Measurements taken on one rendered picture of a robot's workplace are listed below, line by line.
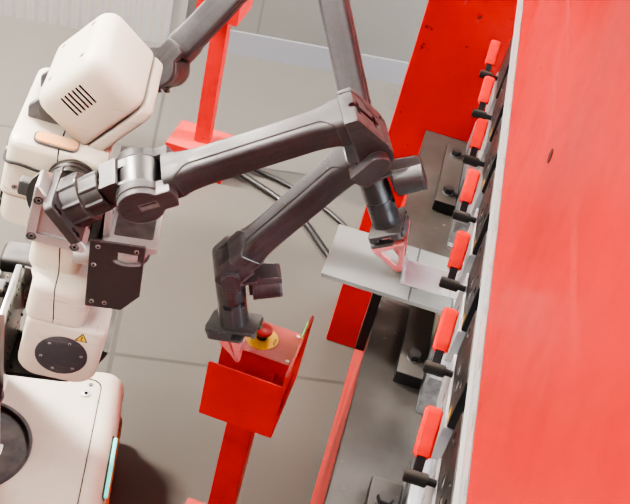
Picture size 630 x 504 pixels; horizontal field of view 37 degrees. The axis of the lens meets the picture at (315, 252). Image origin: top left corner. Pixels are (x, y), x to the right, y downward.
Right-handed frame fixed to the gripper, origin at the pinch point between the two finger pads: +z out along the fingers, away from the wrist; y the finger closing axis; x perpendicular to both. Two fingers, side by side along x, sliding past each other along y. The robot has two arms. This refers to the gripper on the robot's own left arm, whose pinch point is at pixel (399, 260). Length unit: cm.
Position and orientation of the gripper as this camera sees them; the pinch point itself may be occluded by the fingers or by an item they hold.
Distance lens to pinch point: 188.2
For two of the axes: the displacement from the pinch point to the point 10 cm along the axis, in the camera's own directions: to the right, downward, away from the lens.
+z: 3.2, 8.2, 4.8
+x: -9.3, 1.6, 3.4
